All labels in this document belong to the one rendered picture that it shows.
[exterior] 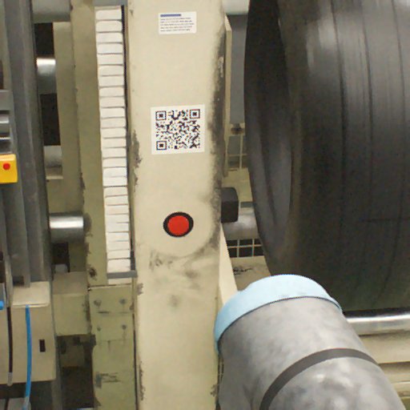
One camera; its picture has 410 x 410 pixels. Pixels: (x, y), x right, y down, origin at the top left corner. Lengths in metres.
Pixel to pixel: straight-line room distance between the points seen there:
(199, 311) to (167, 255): 0.12
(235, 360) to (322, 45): 0.54
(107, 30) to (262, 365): 0.66
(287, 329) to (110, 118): 0.65
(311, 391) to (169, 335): 0.85
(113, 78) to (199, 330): 0.46
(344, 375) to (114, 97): 0.72
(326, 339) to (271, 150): 0.99
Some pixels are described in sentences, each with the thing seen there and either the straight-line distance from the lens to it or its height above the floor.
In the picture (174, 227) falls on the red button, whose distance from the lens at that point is 1.58.
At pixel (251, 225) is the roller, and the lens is 1.86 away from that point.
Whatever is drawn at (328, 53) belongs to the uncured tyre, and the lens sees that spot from 1.37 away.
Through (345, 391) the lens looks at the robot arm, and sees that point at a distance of 0.88.
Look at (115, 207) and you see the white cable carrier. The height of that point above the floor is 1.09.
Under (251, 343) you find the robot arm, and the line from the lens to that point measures 0.94.
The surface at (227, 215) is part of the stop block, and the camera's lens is 1.79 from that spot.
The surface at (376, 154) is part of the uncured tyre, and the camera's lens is 1.36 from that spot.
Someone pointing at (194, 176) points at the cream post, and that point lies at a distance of 1.55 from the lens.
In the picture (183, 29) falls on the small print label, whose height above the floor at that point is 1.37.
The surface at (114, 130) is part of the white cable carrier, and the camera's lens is 1.51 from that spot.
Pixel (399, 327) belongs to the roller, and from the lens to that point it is 1.68.
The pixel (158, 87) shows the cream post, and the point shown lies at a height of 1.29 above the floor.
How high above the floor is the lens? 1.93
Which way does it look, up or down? 32 degrees down
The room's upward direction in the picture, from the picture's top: 1 degrees clockwise
